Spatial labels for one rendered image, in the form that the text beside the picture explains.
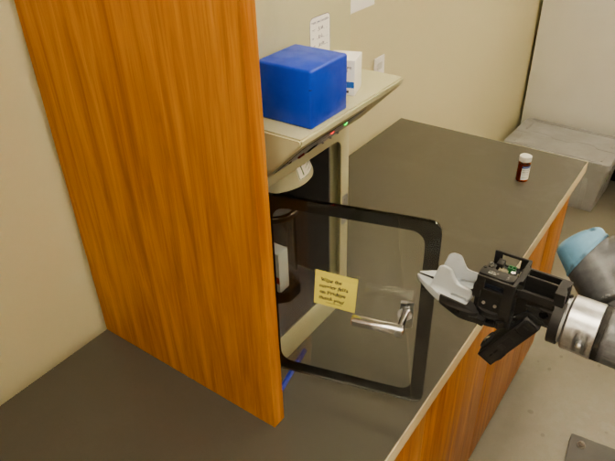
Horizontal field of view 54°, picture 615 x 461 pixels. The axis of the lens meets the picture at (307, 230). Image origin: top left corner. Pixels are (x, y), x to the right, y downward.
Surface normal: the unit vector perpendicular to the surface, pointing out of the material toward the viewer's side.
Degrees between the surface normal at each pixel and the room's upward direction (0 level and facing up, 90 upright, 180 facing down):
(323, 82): 90
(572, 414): 0
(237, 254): 90
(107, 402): 0
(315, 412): 0
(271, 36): 90
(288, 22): 90
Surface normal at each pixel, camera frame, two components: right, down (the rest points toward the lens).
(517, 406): -0.03, -0.83
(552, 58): -0.58, 0.47
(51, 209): 0.82, 0.30
